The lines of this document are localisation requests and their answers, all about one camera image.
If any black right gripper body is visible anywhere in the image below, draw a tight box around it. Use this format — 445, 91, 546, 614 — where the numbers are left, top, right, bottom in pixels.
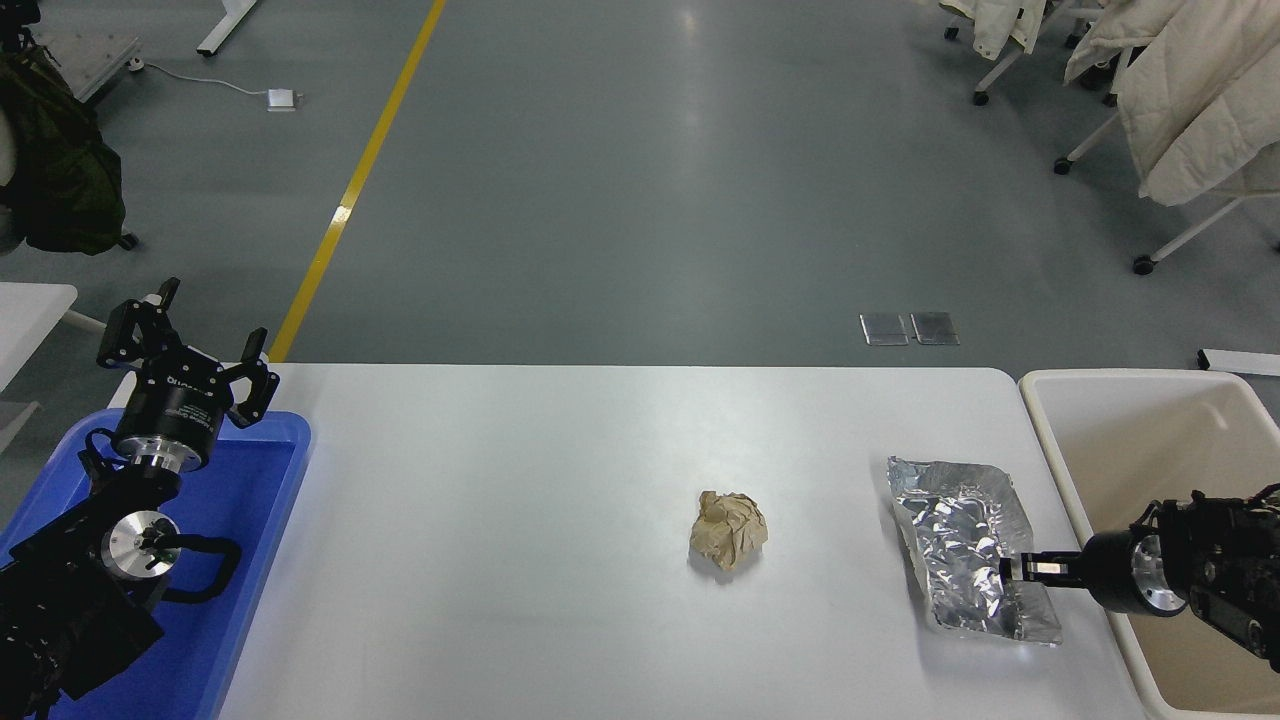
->
1080, 530, 1142, 614

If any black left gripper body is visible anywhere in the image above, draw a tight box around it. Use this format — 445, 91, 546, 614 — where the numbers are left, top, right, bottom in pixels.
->
112, 348, 237, 453

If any silver foil tray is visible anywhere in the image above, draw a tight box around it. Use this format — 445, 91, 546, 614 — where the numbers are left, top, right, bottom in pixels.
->
887, 457, 1064, 647

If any tan paper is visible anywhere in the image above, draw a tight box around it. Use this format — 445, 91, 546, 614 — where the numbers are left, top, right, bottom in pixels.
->
689, 489, 769, 572

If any white side table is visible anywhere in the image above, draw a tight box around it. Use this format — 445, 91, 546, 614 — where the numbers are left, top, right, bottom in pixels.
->
0, 283, 78, 393

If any large pale plastic bin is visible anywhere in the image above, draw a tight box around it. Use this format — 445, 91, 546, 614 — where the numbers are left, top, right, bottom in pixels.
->
1018, 368, 1280, 720

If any blue plastic tray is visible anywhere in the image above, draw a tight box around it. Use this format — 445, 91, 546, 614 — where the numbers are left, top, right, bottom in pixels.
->
0, 408, 312, 720

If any dark green backpack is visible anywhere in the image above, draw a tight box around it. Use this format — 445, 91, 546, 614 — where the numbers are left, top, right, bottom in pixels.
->
0, 45, 127, 256

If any white flat bar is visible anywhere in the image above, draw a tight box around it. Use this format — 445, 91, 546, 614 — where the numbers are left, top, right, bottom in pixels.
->
1197, 348, 1280, 378

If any grey wheeled platform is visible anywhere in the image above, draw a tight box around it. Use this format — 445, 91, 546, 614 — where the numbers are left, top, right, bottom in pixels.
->
35, 30, 144, 106

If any white metal table foot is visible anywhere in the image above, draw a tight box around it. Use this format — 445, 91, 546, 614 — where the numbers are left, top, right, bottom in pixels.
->
196, 0, 259, 57

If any black machine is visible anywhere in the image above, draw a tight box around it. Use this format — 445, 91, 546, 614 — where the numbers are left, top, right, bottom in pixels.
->
0, 0, 41, 51

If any large cream quilted coat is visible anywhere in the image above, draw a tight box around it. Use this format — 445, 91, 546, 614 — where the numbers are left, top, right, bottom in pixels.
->
1063, 0, 1280, 208

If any small cream coat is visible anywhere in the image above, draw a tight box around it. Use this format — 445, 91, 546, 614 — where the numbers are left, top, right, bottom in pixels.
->
940, 0, 1051, 59

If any white floor cable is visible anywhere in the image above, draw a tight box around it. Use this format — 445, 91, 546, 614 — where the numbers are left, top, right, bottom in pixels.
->
140, 62, 271, 99

